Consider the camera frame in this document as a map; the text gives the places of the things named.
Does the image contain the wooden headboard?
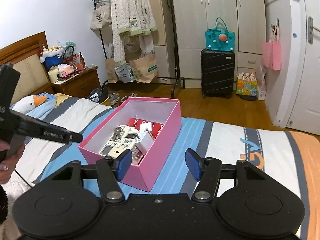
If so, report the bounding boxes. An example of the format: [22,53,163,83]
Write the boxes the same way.
[1,31,54,105]

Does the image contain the black suitcase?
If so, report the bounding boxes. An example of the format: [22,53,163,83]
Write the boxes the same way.
[201,49,235,98]

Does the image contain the black backpack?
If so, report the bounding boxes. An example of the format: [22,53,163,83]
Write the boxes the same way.
[87,87,109,103]

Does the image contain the goose plush toy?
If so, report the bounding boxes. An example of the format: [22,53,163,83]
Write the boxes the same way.
[10,93,56,120]

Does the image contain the pink hanging bag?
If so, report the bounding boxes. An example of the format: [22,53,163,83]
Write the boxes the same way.
[262,25,282,71]

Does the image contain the white knit cardigan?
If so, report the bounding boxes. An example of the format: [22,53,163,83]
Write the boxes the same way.
[111,0,157,66]

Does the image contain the grey sneakers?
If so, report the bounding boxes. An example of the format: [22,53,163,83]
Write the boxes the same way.
[108,92,138,106]

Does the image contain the wooden nightstand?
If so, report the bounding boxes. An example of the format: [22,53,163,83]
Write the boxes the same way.
[52,66,100,98]

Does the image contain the white door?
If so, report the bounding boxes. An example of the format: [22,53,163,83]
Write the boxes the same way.
[276,0,319,135]

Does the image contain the white wardrobe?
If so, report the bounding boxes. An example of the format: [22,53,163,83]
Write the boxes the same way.
[107,0,267,88]

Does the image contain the white cube charger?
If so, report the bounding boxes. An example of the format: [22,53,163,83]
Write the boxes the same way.
[135,132,154,155]

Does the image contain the left hand black glove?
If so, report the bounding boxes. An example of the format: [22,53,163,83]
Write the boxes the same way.
[1,144,25,224]

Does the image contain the teal felt tote bag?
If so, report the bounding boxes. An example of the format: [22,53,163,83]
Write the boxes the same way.
[205,17,235,51]

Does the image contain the black clothes rack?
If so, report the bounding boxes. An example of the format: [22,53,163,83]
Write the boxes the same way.
[91,0,186,99]

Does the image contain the colourful gift bag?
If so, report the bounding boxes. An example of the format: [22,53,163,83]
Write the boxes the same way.
[236,72,258,96]

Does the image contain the large white remote control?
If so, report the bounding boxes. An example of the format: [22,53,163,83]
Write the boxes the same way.
[99,125,139,159]

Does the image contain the red glasses-print paper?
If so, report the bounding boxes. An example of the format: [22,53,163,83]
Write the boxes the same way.
[127,118,164,139]

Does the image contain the slim cream remote control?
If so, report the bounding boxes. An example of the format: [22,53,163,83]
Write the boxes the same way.
[140,122,154,138]

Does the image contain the pink storage box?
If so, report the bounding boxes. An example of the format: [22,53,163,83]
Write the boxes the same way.
[78,97,181,192]

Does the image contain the brown paper bag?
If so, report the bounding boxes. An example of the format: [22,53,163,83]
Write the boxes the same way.
[130,54,159,83]

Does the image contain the silver key bunch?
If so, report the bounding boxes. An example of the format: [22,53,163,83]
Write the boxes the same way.
[111,127,124,141]

